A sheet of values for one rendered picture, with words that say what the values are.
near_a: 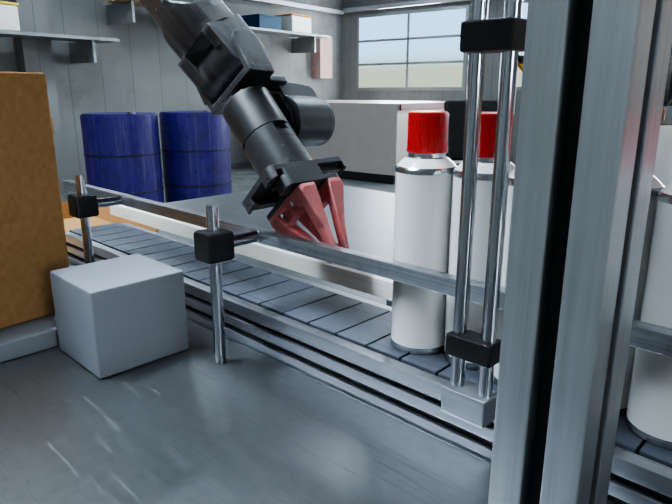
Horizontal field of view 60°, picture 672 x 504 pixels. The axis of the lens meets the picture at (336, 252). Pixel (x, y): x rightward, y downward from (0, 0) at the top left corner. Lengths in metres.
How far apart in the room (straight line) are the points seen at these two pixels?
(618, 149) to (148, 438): 0.41
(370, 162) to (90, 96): 3.37
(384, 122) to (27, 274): 6.67
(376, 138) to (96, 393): 6.84
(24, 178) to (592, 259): 0.59
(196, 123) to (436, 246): 4.69
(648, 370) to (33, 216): 0.61
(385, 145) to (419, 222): 6.78
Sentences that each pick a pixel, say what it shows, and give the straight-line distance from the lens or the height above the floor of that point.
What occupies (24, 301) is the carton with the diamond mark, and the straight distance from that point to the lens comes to 0.74.
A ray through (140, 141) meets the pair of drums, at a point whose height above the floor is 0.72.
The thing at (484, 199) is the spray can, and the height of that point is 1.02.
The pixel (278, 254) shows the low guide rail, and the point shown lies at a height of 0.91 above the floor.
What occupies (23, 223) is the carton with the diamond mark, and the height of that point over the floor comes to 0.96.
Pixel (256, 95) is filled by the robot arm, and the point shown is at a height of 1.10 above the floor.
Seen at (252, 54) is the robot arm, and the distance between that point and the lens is 0.66.
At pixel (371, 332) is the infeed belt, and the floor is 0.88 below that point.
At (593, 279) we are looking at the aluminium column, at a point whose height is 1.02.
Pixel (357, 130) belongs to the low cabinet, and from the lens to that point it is 7.49.
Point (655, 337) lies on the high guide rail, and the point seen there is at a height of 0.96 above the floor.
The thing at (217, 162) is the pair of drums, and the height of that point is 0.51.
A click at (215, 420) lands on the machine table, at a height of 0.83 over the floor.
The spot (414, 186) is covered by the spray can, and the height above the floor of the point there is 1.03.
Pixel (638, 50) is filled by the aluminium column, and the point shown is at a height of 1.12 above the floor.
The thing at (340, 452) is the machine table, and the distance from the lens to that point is 0.48.
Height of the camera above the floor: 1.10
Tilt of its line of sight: 15 degrees down
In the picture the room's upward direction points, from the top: straight up
